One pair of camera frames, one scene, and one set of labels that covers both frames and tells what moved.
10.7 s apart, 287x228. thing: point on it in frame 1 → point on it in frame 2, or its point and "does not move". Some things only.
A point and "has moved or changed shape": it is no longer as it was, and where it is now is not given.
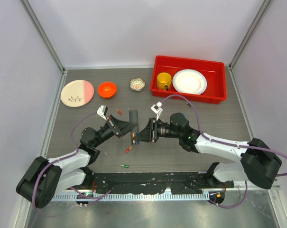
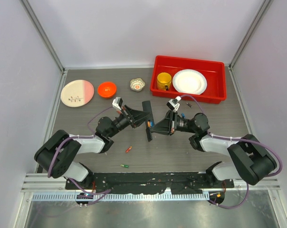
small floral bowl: (137, 84) does not move
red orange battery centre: (128, 149) does not move
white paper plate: (190, 81) does not move
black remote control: (133, 118) has moved or changed shape
